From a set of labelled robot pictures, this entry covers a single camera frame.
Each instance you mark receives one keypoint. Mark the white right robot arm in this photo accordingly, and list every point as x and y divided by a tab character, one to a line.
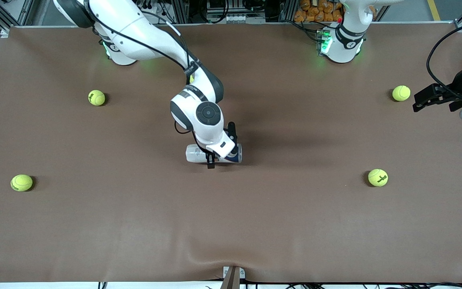
142	36

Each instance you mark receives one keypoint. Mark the orange packets pile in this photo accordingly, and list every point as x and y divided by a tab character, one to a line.
315	12

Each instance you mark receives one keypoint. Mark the metal table edge bracket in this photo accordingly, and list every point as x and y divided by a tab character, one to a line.
233	277

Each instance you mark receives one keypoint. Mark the brown table mat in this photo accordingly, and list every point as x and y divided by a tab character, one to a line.
231	208

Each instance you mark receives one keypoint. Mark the white strip with black plugs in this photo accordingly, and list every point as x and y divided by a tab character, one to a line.
152	10

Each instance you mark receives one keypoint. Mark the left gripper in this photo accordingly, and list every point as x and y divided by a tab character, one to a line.
456	85

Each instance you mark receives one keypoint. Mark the white power strip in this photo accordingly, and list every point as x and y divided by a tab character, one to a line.
235	19

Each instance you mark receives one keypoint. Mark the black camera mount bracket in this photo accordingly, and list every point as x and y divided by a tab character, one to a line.
458	106

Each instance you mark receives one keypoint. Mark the clear tennis ball can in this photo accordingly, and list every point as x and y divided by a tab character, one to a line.
194	154

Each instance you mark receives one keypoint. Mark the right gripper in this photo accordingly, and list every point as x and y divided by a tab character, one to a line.
232	133

